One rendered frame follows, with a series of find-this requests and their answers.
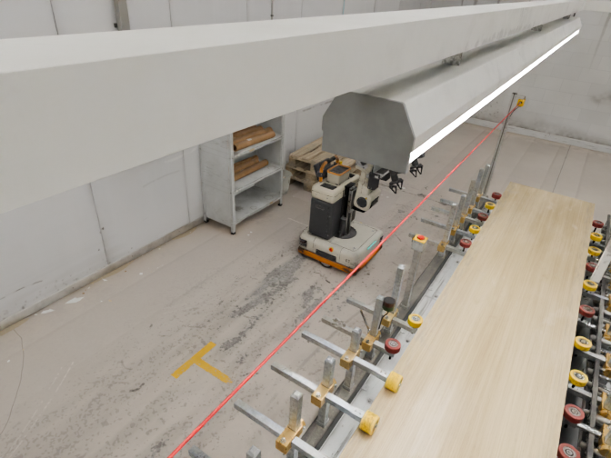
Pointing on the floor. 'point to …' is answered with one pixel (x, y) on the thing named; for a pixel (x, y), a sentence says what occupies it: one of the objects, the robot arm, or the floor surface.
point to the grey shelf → (256, 189)
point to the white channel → (213, 84)
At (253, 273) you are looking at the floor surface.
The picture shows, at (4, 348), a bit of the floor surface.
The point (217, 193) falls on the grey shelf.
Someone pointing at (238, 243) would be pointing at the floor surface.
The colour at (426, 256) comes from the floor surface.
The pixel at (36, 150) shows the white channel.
